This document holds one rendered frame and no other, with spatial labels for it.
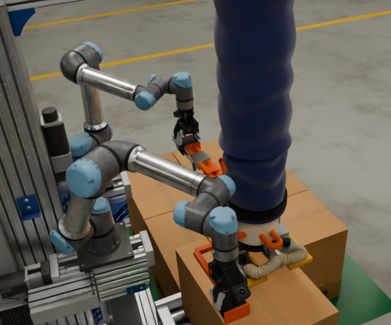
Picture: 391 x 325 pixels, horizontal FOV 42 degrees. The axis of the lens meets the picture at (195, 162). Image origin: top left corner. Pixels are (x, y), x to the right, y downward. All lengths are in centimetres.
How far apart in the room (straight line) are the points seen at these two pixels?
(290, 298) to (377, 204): 210
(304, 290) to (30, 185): 115
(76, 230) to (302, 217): 150
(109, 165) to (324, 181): 277
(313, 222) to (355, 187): 124
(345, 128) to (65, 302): 339
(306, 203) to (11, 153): 175
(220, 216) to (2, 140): 97
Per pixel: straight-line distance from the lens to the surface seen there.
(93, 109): 246
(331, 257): 304
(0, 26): 187
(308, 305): 203
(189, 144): 229
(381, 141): 476
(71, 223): 188
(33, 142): 205
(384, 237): 377
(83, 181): 162
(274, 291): 207
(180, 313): 253
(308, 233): 291
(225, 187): 153
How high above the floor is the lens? 251
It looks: 35 degrees down
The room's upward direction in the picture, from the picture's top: 5 degrees counter-clockwise
